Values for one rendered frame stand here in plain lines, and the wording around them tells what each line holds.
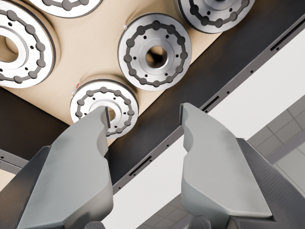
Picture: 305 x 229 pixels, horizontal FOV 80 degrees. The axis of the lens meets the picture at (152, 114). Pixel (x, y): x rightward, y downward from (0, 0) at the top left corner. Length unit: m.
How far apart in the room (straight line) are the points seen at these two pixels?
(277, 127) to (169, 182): 1.40
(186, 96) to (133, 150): 0.11
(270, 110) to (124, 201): 0.56
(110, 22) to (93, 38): 0.03
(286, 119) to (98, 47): 1.77
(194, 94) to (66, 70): 0.19
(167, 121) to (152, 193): 0.48
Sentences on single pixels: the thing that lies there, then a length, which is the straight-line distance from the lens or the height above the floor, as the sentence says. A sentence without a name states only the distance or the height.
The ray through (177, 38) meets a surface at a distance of 0.27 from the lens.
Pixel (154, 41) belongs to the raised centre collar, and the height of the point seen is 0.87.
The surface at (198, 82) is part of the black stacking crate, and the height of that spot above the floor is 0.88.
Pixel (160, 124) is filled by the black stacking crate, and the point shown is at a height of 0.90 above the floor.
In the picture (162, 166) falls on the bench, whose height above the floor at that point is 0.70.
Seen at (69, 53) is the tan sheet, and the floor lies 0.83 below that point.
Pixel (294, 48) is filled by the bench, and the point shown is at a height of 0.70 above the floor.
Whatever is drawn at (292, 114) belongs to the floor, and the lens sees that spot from 1.92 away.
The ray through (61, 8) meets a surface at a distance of 0.26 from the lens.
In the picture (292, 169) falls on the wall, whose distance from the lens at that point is 2.04.
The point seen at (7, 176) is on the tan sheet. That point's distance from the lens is 0.46.
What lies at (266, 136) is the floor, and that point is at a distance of 1.91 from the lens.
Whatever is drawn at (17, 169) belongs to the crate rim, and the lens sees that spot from 0.28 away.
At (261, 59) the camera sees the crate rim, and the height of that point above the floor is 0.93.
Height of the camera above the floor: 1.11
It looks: 58 degrees down
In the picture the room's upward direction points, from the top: 163 degrees clockwise
